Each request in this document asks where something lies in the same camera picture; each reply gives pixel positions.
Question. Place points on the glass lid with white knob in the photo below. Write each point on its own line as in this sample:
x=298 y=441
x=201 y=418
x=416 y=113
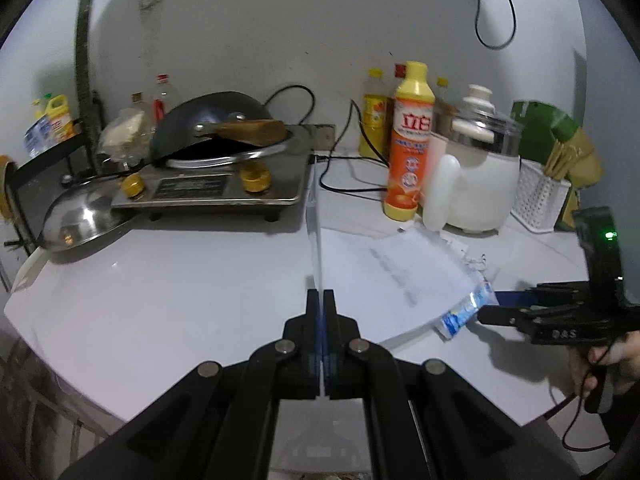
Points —
x=482 y=115

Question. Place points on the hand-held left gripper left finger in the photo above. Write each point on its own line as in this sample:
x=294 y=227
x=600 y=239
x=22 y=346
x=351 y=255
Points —
x=312 y=340

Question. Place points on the yellow cooking oil bottle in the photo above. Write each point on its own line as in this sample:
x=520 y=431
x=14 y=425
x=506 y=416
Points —
x=375 y=120

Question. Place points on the bundle of wooden chopsticks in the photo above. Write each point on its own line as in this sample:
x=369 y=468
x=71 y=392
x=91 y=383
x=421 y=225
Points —
x=560 y=160

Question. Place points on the yellow cloth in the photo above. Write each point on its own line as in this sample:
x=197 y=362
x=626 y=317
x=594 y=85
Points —
x=5 y=190

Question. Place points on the small glass bottle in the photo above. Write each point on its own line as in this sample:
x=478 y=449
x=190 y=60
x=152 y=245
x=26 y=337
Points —
x=139 y=102

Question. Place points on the black shelf rack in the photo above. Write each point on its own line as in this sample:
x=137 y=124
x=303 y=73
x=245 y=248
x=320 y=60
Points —
x=45 y=170

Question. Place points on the dark bottle with red cap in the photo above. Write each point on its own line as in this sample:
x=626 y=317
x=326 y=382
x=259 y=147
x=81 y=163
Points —
x=399 y=70

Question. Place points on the clear bag of white food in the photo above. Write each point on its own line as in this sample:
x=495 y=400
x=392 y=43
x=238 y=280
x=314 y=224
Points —
x=122 y=135

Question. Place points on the green and brown paper bag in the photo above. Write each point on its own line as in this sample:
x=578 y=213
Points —
x=575 y=135

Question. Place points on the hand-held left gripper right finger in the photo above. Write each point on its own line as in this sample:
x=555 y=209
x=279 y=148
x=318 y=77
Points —
x=331 y=340

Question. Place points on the blue and white packet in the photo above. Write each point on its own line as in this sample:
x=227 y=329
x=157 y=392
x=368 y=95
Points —
x=37 y=137

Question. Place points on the yellow detergent jug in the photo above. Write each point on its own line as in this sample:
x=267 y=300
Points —
x=60 y=120

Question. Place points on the black wok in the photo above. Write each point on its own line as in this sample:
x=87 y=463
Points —
x=200 y=115

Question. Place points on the clear bottle with red label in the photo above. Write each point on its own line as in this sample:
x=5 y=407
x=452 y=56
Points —
x=161 y=97

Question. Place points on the white electric cooker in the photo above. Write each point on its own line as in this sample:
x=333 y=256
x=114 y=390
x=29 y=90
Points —
x=485 y=190

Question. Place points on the person's right hand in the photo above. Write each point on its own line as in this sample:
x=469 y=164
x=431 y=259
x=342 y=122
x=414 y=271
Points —
x=630 y=360

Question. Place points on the grey refrigerator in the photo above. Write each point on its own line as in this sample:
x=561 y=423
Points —
x=610 y=60

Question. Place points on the dark drain pipe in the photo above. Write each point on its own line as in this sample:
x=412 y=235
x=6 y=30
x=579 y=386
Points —
x=85 y=35

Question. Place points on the clear blue-printed plastic bag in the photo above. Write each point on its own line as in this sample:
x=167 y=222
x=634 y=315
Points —
x=390 y=280

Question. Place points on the portable gas stove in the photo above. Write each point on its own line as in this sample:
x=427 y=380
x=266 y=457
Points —
x=210 y=187

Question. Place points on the orange dish soap bottle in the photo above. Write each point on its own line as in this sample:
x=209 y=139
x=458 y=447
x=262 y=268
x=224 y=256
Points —
x=409 y=160

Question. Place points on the bottle with yellow cap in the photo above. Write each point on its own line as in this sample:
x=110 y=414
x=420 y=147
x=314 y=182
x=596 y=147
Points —
x=442 y=95

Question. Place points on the steel wok lid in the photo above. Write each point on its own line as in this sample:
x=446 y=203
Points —
x=80 y=220

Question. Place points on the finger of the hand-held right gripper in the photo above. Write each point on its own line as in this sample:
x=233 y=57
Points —
x=510 y=297
x=500 y=316

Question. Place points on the white plastic basket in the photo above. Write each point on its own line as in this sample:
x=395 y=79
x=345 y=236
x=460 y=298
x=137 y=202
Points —
x=540 y=200

